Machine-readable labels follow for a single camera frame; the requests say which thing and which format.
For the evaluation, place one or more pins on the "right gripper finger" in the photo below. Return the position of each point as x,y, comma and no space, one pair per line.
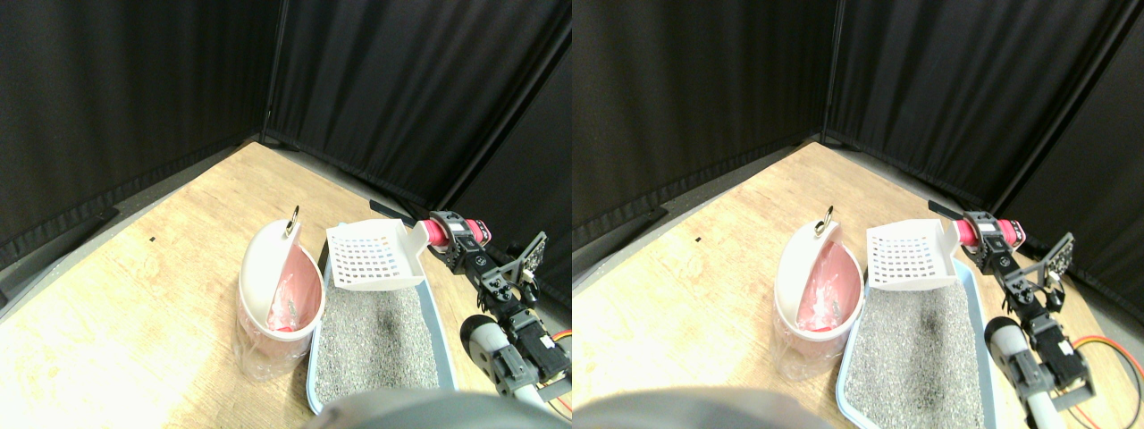
992,234
458,234

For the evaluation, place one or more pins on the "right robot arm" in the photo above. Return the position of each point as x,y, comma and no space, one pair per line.
1046,357
523,349

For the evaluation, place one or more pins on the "black curtain stand foot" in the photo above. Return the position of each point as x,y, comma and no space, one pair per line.
391,208
946,208

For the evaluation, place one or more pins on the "black curtain stand pole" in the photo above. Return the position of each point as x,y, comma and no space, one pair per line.
505,116
833,71
1066,107
276,71

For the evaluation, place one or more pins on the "blue litter tray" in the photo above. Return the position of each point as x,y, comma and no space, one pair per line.
912,357
375,349

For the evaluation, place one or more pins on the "white bin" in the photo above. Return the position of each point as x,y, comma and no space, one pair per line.
264,286
800,286

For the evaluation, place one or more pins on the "black bracket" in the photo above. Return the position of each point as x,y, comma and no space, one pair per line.
1053,261
523,259

